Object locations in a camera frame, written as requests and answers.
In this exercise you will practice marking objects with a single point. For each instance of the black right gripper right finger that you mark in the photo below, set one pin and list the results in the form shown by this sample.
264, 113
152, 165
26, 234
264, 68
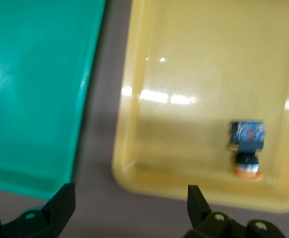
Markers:
209, 225

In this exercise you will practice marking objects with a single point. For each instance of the green plastic tray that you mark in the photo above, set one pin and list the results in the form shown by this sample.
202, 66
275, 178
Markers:
35, 99

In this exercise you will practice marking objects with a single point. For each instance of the yellow plastic tray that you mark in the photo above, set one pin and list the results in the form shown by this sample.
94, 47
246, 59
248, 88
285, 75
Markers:
196, 62

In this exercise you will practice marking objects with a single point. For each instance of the yellow push button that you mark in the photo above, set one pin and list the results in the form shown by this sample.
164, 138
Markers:
248, 138

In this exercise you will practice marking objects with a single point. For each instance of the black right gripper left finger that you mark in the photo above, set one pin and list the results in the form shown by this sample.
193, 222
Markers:
52, 218

